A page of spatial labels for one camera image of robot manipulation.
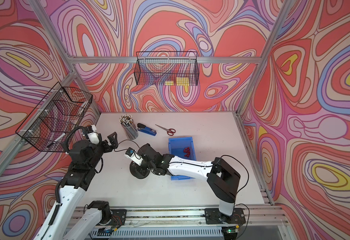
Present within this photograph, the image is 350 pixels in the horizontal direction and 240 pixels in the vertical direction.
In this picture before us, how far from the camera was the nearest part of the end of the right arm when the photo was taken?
59cm

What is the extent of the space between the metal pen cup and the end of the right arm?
1.17ft

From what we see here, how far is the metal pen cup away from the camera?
Answer: 926mm
